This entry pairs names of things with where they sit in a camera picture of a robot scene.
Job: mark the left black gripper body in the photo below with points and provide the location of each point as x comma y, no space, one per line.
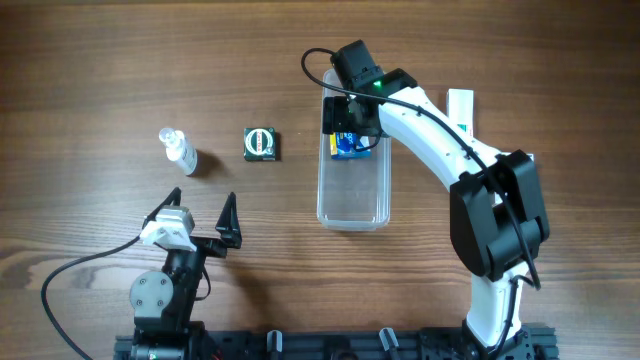
204,244

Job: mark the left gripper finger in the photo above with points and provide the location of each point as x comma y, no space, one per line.
173,199
228,224

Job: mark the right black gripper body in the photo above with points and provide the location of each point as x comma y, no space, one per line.
336,116

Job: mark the blue yellow VapoDrops box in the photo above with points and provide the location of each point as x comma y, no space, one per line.
344,146

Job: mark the small white spray bottle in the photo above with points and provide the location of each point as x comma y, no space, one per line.
179,150

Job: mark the green square box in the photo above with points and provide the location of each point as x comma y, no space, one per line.
260,144

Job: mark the white green medicine box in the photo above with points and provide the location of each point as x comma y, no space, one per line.
460,109

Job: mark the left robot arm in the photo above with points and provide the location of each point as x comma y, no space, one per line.
163,300

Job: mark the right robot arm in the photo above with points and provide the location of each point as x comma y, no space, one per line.
498,219

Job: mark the clear plastic container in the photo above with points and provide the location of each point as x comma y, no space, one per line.
354,194

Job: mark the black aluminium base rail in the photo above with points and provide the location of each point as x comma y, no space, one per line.
427,343

